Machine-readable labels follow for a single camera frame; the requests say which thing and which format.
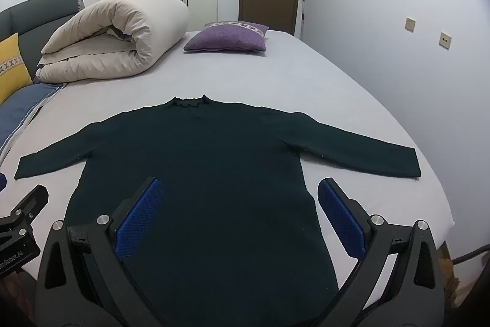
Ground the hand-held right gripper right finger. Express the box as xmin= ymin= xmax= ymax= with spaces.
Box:
xmin=306 ymin=177 xmax=447 ymax=327

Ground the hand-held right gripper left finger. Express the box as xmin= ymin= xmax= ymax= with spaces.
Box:
xmin=36 ymin=177 xmax=169 ymax=327

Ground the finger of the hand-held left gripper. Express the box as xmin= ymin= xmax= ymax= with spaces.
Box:
xmin=9 ymin=184 xmax=50 ymax=232

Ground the dark green knit sweater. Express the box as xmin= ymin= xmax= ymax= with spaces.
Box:
xmin=14 ymin=94 xmax=422 ymax=327

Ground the blue pillow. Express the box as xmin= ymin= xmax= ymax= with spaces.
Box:
xmin=0 ymin=83 xmax=69 ymax=159

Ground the brown wooden furniture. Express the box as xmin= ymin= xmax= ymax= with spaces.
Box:
xmin=438 ymin=246 xmax=467 ymax=295

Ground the yellow cushion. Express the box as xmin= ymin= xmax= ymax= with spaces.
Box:
xmin=0 ymin=33 xmax=34 ymax=105

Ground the white bed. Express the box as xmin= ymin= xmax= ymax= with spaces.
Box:
xmin=0 ymin=29 xmax=456 ymax=297

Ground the rolled beige duvet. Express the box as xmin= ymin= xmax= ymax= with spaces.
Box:
xmin=36 ymin=0 xmax=189 ymax=84

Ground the grey padded headboard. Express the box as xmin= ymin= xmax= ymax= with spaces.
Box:
xmin=0 ymin=0 xmax=85 ymax=63

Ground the purple cushion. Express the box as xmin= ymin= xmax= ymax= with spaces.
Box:
xmin=184 ymin=21 xmax=270 ymax=54

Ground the black cable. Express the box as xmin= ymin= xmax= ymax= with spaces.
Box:
xmin=452 ymin=243 xmax=490 ymax=263

